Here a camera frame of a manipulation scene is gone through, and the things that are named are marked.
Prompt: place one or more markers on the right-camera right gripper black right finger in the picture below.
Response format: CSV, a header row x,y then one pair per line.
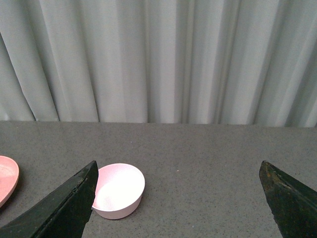
x,y
292,203

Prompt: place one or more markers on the right-camera right gripper black left finger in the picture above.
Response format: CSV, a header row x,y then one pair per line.
x,y
61,214

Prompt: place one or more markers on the light pink bowl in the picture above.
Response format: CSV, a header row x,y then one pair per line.
x,y
119,191

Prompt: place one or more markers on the pink round plate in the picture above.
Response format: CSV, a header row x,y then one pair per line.
x,y
9,175

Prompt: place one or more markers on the grey-white pleated curtain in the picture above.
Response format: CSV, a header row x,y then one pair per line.
x,y
163,61

